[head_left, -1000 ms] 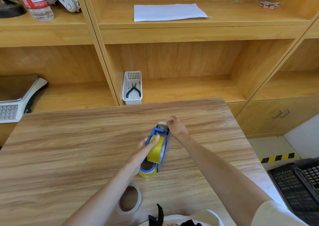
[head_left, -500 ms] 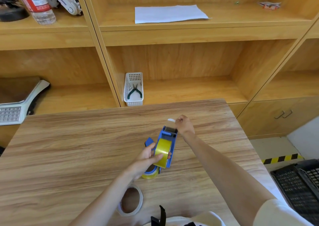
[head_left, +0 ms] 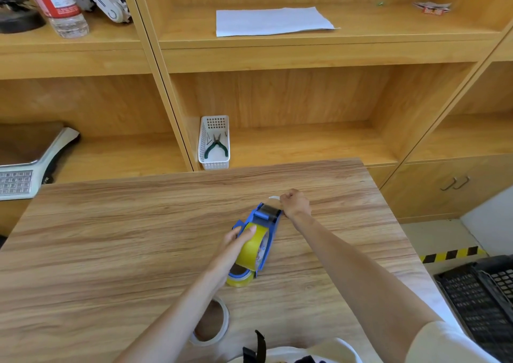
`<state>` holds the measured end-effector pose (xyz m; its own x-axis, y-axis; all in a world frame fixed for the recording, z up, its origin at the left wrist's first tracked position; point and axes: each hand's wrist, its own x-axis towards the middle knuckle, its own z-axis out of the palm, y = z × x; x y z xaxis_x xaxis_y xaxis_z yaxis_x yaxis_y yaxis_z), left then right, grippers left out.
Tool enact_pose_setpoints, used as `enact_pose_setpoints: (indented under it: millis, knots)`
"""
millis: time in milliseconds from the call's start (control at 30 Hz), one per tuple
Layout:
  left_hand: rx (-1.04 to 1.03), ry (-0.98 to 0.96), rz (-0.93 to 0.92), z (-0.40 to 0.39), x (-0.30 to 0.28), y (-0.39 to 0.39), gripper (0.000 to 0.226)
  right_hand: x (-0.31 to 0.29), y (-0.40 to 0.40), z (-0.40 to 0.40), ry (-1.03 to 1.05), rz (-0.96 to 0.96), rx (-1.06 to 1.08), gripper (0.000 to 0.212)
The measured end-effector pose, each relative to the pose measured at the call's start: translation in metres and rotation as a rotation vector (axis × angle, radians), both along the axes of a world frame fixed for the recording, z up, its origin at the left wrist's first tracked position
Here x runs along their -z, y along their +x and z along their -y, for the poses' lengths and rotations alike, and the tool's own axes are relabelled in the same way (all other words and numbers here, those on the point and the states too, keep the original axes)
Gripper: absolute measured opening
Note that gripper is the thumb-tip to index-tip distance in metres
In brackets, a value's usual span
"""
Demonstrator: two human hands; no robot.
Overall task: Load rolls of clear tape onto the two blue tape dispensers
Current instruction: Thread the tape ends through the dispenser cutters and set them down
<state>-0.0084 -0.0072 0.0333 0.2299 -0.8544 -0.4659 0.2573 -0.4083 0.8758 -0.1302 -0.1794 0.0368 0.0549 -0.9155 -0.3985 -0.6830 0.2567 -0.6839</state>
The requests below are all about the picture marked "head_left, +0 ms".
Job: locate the person's right hand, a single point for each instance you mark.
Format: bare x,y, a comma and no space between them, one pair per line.
296,204

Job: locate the person's left hand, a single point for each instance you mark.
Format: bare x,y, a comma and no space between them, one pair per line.
228,254

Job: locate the yellow tape roll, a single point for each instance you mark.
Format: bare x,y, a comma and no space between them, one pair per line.
240,283
250,250

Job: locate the clear tape roll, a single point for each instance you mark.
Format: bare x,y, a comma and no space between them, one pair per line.
224,322

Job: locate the person's left forearm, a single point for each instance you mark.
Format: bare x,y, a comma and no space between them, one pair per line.
172,326

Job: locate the person's right forearm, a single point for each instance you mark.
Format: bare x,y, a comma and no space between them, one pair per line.
352,286

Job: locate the white plastic basket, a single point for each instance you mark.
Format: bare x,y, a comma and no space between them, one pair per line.
214,165

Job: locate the wooden shelf cabinet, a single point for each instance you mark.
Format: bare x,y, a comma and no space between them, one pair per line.
280,94

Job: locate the white paper sheet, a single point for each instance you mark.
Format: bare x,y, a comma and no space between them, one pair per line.
272,21

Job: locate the black plastic crate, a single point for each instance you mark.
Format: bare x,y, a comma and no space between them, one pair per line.
501,282
465,306

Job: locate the white shirt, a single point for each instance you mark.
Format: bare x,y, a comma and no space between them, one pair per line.
441,346

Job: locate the white electronic scale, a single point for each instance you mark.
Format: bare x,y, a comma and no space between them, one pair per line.
16,182

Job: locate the crumpled snack wrapper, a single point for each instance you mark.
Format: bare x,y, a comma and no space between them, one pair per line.
433,9

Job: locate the clear plastic water bottle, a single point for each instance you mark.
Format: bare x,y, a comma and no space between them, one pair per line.
56,2

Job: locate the black round object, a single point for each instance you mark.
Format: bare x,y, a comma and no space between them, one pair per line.
20,24

